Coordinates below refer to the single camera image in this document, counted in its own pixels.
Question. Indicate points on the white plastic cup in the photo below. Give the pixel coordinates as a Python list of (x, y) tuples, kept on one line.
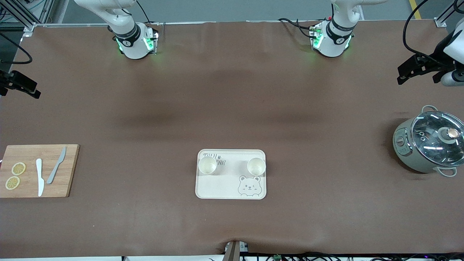
[(207, 166), (256, 166)]

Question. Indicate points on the wooden cutting board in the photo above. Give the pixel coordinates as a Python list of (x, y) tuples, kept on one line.
[(30, 152)]

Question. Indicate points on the glass pot lid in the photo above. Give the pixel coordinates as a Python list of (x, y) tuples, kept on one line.
[(431, 139)]

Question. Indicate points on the grey electric pot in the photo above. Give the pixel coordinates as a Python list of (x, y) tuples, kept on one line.
[(404, 150)]

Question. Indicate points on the lemon slice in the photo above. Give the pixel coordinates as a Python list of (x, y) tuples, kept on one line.
[(12, 183), (18, 168)]

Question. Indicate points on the grey plastic knife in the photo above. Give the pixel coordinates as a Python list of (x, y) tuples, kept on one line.
[(55, 170)]

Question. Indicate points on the white plastic knife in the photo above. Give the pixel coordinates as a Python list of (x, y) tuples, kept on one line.
[(40, 177)]

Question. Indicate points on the brown table cover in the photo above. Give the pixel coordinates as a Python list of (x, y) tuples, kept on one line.
[(232, 101)]

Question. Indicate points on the cream tray with bear print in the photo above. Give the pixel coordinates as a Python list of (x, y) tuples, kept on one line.
[(224, 185)]

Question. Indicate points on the aluminium frame profile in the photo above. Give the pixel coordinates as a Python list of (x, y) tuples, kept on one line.
[(444, 18), (25, 18)]

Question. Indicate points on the camera stand post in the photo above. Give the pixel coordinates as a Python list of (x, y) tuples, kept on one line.
[(232, 252)]

